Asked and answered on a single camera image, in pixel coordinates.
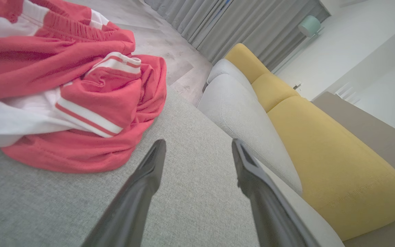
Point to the white slatted ornament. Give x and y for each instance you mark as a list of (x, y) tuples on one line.
[(346, 92)]

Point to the large grey sofa chaise cushion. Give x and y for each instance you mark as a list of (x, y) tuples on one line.
[(197, 206)]

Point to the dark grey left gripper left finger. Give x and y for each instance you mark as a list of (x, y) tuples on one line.
[(132, 206)]

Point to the grey sofa seat cushion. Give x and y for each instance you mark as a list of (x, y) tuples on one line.
[(225, 68), (245, 123)]

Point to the grey pleated curtain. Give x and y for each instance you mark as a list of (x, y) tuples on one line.
[(235, 27)]

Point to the narrow yellow sofa backrest cushion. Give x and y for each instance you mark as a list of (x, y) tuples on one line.
[(273, 91)]

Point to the small wall socket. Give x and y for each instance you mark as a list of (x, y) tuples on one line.
[(297, 85)]

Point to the mint green floor lamp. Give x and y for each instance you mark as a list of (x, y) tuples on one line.
[(309, 25)]

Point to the red and white jersey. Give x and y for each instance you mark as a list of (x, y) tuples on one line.
[(98, 151)]

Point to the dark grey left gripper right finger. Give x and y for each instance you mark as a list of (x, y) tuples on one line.
[(269, 212)]

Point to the wide yellow sofa backrest cushion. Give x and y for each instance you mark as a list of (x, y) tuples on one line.
[(338, 164)]

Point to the yellow sofa end backrest cushion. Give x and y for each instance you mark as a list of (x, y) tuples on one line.
[(245, 60)]

